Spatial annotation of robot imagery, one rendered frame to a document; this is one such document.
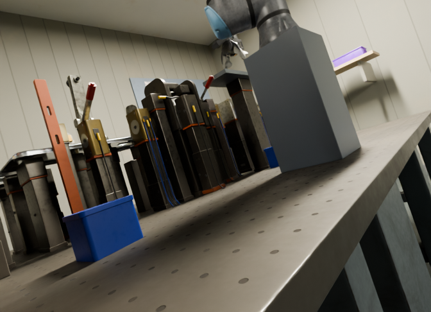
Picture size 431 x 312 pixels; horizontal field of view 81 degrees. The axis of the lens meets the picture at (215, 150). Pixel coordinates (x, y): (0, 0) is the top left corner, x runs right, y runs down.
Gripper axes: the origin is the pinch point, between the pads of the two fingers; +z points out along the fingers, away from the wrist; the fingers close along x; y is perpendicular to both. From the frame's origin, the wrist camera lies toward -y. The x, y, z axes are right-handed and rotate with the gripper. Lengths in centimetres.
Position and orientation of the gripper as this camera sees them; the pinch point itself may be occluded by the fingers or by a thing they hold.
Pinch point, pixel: (235, 68)
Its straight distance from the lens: 132.1
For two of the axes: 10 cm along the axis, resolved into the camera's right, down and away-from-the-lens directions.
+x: -5.9, 2.3, 7.7
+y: 7.4, -2.1, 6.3
